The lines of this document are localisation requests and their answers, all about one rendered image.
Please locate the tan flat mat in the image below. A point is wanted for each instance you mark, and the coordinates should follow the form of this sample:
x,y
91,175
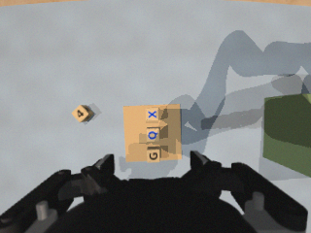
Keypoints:
x,y
135,136

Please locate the tan letter block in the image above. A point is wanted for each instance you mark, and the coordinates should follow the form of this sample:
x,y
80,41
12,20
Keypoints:
x,y
152,134
152,114
153,154
82,113

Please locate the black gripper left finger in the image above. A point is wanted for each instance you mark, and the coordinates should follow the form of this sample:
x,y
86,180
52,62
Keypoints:
x,y
37,210

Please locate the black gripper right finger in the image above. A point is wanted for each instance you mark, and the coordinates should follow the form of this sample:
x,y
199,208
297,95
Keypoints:
x,y
266,207

